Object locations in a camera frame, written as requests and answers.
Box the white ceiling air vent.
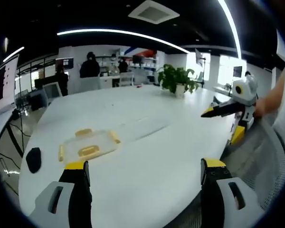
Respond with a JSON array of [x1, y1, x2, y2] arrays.
[[128, 0, 181, 25]]

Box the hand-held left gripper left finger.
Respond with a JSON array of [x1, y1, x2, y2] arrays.
[[28, 161, 93, 228]]

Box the large white display board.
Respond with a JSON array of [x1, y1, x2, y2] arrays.
[[0, 54, 20, 112]]

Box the monitor on tall stand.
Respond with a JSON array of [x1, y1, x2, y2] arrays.
[[195, 48, 210, 84]]

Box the green potted plant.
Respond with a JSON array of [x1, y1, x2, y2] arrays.
[[156, 63, 200, 99]]

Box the long ceiling light strip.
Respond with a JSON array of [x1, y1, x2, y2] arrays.
[[57, 29, 191, 54], [217, 0, 243, 60]]

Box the grey mesh office chair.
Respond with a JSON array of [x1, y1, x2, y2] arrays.
[[219, 115, 285, 214]]

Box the short ceiling light strip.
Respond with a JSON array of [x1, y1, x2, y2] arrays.
[[2, 46, 25, 63]]

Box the black tripod stand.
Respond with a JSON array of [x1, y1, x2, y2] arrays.
[[13, 71, 30, 157]]

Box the white storage shelf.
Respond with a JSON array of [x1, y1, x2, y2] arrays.
[[130, 50, 158, 84]]

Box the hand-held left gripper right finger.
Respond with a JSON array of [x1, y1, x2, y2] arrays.
[[200, 158, 265, 228]]

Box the white office chair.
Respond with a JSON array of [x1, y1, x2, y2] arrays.
[[79, 76, 102, 90], [119, 72, 134, 87], [43, 81, 63, 98]]

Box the clear container with yellow clips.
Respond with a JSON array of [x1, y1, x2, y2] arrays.
[[58, 128, 122, 165]]

